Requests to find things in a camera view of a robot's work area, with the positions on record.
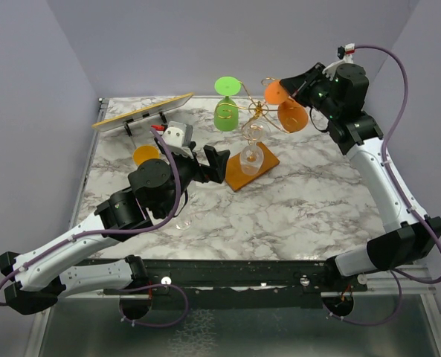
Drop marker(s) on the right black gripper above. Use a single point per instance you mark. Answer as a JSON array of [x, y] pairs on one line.
[[298, 86]]

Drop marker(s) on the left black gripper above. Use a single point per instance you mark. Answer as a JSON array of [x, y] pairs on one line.
[[216, 171]]

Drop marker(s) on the orange plastic wine glass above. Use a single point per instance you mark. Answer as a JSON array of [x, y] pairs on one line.
[[291, 115]]

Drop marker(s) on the clear wine glass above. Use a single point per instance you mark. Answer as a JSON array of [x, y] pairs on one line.
[[184, 215], [251, 157]]

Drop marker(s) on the green plastic wine glass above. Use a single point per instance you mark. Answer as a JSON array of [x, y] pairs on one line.
[[226, 113]]

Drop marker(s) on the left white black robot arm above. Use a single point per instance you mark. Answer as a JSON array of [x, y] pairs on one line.
[[38, 279]]

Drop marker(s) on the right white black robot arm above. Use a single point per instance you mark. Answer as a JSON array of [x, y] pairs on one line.
[[409, 231]]

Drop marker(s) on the yellow-orange plastic wine glass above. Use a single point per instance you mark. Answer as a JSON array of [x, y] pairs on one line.
[[144, 153]]

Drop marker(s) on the yellow framed whiteboard stand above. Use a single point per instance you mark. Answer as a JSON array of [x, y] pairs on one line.
[[160, 109]]

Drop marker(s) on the gold wire wine glass rack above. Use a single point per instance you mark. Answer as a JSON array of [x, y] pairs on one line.
[[256, 110]]

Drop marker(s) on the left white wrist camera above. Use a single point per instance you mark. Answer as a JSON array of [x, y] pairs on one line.
[[178, 136]]

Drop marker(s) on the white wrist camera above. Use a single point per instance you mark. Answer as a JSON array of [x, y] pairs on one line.
[[345, 56], [178, 136]]

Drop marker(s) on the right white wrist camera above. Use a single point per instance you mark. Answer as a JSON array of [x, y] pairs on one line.
[[345, 56]]

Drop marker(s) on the black metal base rail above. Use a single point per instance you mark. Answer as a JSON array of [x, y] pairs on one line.
[[236, 284]]

